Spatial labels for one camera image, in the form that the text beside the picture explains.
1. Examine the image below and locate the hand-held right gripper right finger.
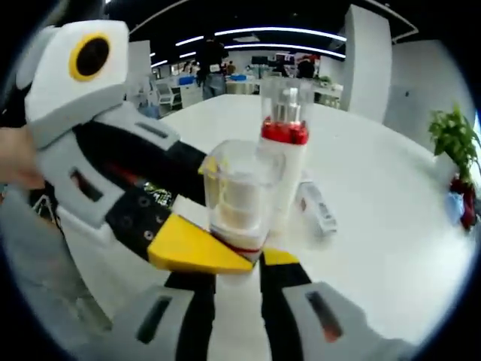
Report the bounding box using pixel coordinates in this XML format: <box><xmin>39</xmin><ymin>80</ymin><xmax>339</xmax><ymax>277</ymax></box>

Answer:
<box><xmin>261</xmin><ymin>247</ymin><xmax>399</xmax><ymax>361</ymax></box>

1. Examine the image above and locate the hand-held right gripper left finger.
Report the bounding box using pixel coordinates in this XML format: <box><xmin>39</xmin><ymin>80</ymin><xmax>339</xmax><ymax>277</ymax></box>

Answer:
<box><xmin>110</xmin><ymin>271</ymin><xmax>218</xmax><ymax>361</ymax></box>

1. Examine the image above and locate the green black foil packet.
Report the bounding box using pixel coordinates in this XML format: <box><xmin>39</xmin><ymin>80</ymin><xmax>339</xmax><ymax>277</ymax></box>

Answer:
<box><xmin>144</xmin><ymin>181</ymin><xmax>174</xmax><ymax>207</ymax></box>

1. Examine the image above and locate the small white skincare bottle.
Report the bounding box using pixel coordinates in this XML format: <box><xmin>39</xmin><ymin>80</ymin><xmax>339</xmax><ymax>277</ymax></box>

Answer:
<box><xmin>296</xmin><ymin>180</ymin><xmax>338</xmax><ymax>238</ymax></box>
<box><xmin>202</xmin><ymin>138</ymin><xmax>286</xmax><ymax>361</ymax></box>

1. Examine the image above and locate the white pump skincare bottle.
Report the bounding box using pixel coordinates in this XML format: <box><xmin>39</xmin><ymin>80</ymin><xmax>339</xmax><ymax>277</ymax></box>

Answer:
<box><xmin>257</xmin><ymin>77</ymin><xmax>315</xmax><ymax>236</ymax></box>

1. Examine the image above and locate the person's left hand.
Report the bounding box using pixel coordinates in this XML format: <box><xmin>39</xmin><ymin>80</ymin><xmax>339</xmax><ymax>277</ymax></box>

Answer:
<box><xmin>0</xmin><ymin>126</ymin><xmax>47</xmax><ymax>190</ymax></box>

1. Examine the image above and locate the white office chair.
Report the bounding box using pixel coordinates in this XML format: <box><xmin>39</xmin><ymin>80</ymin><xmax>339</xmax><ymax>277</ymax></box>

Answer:
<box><xmin>156</xmin><ymin>82</ymin><xmax>177</xmax><ymax>111</ymax></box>

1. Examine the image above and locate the white office desk row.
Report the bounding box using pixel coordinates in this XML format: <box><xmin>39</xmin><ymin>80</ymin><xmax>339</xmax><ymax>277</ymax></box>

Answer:
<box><xmin>225</xmin><ymin>77</ymin><xmax>343</xmax><ymax>110</ymax></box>

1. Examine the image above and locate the long ceiling light strip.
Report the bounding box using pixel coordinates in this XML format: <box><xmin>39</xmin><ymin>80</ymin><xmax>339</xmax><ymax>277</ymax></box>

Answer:
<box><xmin>224</xmin><ymin>43</ymin><xmax>346</xmax><ymax>59</ymax></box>
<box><xmin>213</xmin><ymin>26</ymin><xmax>346</xmax><ymax>41</ymax></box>

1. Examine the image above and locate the dark red cloth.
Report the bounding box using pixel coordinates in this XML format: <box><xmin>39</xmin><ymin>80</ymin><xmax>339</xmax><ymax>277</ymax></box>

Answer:
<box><xmin>449</xmin><ymin>174</ymin><xmax>479</xmax><ymax>230</ymax></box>

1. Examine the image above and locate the potted green plant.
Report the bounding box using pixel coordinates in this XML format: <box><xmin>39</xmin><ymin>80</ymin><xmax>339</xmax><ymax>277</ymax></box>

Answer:
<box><xmin>428</xmin><ymin>103</ymin><xmax>481</xmax><ymax>189</ymax></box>

